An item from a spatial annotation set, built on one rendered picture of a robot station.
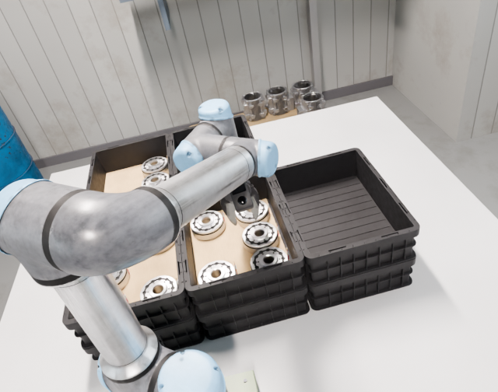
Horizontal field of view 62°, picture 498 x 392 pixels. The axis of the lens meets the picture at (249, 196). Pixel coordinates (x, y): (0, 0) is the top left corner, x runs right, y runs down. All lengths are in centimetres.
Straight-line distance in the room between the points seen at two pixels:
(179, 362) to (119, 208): 40
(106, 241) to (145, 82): 288
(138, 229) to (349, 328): 77
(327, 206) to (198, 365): 67
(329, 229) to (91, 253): 82
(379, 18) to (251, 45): 100
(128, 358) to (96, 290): 19
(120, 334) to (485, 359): 84
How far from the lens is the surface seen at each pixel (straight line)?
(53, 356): 139
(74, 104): 352
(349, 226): 125
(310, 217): 128
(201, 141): 89
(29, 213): 61
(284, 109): 325
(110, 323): 77
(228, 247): 124
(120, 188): 163
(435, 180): 164
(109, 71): 338
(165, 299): 105
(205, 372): 85
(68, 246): 56
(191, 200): 64
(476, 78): 295
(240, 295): 108
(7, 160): 320
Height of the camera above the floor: 170
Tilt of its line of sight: 39 degrees down
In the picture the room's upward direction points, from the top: 12 degrees counter-clockwise
